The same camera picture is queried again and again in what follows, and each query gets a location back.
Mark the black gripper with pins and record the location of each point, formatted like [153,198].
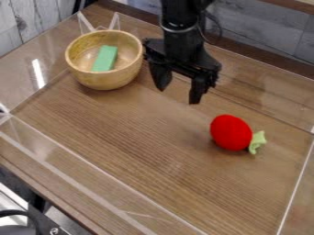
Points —
[180,53]

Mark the green rectangular stick block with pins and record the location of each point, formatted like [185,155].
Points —
[106,59]

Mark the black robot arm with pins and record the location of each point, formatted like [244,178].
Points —
[184,14]

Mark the light wooden bowl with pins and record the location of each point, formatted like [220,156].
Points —
[82,52]

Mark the red plush strawberry toy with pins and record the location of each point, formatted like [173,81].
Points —
[233,134]

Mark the clear acrylic tray wall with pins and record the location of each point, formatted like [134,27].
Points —
[125,159]

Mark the black metal bracket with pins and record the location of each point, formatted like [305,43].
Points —
[48,226]

